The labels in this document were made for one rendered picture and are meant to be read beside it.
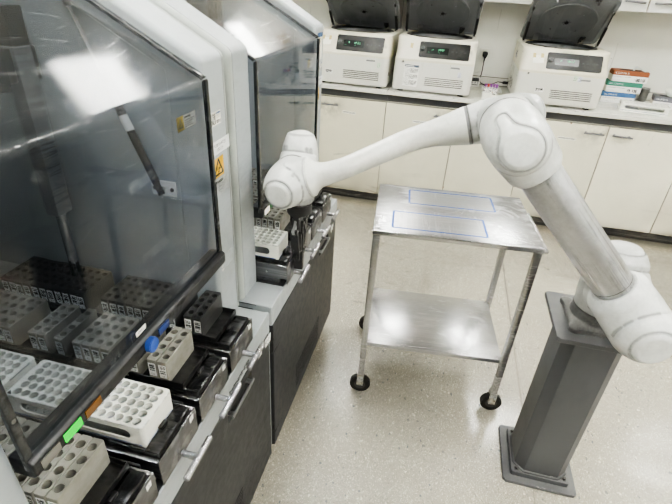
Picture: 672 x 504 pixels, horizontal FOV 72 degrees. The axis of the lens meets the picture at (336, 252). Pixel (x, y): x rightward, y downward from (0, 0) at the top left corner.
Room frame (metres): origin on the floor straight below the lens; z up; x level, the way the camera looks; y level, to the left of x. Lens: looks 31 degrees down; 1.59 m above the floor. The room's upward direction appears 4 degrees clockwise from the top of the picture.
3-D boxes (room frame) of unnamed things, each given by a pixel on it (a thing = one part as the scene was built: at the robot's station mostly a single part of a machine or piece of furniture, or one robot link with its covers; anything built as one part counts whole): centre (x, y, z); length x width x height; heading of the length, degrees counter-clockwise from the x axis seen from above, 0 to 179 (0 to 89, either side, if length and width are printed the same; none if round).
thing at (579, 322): (1.21, -0.83, 0.73); 0.22 x 0.18 x 0.06; 168
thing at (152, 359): (0.77, 0.36, 0.85); 0.12 x 0.02 x 0.06; 168
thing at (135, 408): (0.63, 0.47, 0.83); 0.30 x 0.10 x 0.06; 78
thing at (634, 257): (1.18, -0.83, 0.87); 0.18 x 0.16 x 0.22; 172
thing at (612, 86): (3.65, -2.03, 1.01); 0.23 x 0.12 x 0.08; 78
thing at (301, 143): (1.27, 0.12, 1.14); 0.13 x 0.11 x 0.16; 172
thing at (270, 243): (1.32, 0.32, 0.83); 0.30 x 0.10 x 0.06; 78
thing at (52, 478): (0.47, 0.42, 0.85); 0.12 x 0.02 x 0.06; 168
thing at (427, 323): (1.67, -0.45, 0.41); 0.67 x 0.46 x 0.82; 84
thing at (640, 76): (3.64, -2.05, 1.10); 0.24 x 0.13 x 0.10; 77
